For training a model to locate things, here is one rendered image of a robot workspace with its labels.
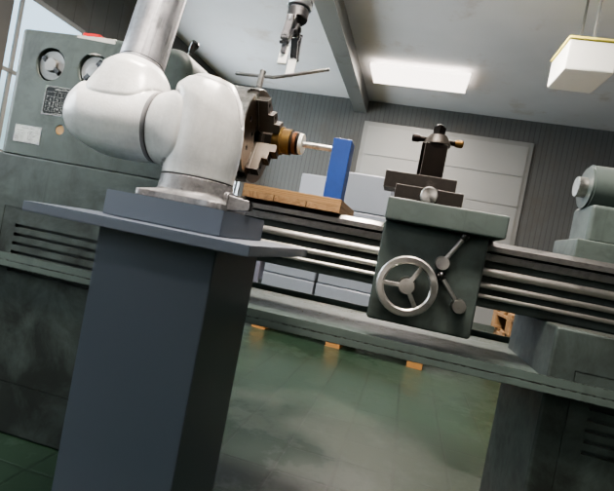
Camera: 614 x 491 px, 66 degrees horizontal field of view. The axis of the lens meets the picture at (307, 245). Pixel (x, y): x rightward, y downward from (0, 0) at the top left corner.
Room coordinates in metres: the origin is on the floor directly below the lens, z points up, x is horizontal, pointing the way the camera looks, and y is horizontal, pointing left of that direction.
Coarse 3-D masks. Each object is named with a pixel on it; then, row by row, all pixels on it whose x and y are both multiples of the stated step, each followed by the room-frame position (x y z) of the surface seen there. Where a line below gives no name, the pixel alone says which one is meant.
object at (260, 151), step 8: (256, 144) 1.57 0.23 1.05; (264, 144) 1.57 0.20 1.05; (272, 144) 1.56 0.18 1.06; (256, 152) 1.56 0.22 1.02; (264, 152) 1.55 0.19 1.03; (272, 152) 1.55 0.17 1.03; (256, 160) 1.54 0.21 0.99; (264, 160) 1.55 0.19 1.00; (248, 168) 1.53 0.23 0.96; (256, 168) 1.53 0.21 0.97; (240, 176) 1.57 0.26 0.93
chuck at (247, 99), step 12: (240, 96) 1.49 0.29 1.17; (252, 96) 1.49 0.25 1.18; (252, 108) 1.50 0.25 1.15; (252, 120) 1.52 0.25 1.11; (252, 132) 1.55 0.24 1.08; (264, 132) 1.66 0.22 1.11; (252, 144) 1.56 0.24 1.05; (240, 168) 1.51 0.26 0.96; (264, 168) 1.73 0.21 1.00; (240, 180) 1.59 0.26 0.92; (252, 180) 1.63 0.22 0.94
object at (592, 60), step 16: (560, 48) 3.62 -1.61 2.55; (576, 48) 3.43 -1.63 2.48; (592, 48) 3.41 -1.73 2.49; (608, 48) 3.39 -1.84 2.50; (560, 64) 3.55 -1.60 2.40; (576, 64) 3.42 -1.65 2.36; (592, 64) 3.40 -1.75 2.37; (608, 64) 3.38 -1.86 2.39; (560, 80) 3.64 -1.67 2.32; (576, 80) 3.59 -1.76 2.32; (592, 80) 3.54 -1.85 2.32
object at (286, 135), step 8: (272, 136) 1.57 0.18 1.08; (280, 136) 1.55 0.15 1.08; (288, 136) 1.54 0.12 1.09; (296, 136) 1.55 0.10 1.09; (280, 144) 1.55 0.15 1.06; (288, 144) 1.55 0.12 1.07; (296, 144) 1.54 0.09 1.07; (280, 152) 1.58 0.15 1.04; (288, 152) 1.57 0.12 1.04; (296, 152) 1.56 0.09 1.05
